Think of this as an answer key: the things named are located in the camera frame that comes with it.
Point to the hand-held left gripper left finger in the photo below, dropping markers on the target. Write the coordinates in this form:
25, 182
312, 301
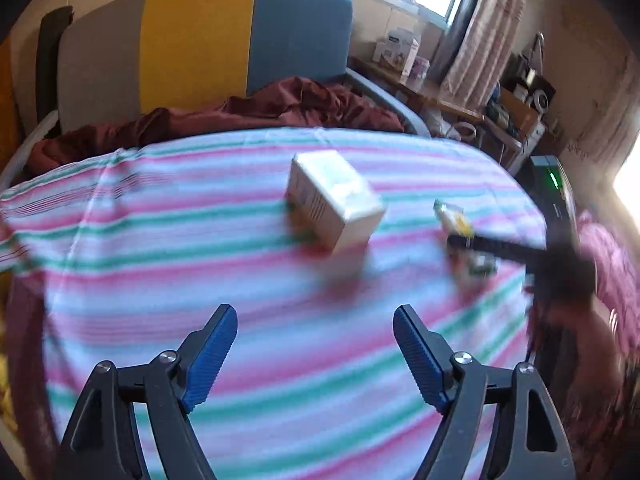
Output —
212, 355

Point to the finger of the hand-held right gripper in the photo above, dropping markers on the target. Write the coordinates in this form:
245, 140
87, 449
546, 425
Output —
500, 249

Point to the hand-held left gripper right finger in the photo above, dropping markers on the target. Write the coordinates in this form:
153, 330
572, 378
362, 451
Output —
417, 360

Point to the small green white box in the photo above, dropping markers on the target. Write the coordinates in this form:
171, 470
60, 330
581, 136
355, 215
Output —
477, 266

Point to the yellow snack packet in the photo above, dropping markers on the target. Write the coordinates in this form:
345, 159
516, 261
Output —
452, 215

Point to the cream box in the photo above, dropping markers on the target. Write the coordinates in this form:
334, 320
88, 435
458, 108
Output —
330, 200

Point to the person's right forearm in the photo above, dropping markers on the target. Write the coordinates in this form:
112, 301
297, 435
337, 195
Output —
590, 360

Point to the pink floral quilt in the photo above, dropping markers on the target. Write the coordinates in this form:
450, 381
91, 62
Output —
610, 265

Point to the striped bedsheet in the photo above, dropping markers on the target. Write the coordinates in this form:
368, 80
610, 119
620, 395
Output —
250, 270

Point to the small window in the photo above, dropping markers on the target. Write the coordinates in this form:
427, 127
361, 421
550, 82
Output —
631, 190

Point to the cardboard box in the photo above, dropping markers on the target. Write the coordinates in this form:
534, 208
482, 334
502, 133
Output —
520, 115

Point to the wooden desk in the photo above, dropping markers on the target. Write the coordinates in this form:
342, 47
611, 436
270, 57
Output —
450, 105

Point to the black speaker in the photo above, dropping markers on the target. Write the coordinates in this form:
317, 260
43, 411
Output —
537, 92

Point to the pink jar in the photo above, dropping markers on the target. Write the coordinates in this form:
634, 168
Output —
420, 67

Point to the pink curtain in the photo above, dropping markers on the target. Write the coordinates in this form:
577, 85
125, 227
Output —
485, 35

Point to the white carton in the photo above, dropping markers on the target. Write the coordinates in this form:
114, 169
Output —
395, 50

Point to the maroon blanket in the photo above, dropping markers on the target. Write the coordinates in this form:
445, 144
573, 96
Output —
300, 105

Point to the grey yellow blue headboard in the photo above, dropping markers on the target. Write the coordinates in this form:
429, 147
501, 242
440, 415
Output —
200, 45

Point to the wooden wardrobe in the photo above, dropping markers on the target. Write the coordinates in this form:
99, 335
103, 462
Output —
7, 100

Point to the black rolled mat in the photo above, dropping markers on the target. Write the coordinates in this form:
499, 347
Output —
50, 60

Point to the grey bed frame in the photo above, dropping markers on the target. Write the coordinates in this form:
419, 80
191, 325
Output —
395, 105

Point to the white bed rail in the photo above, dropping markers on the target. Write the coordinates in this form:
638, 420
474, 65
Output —
25, 152

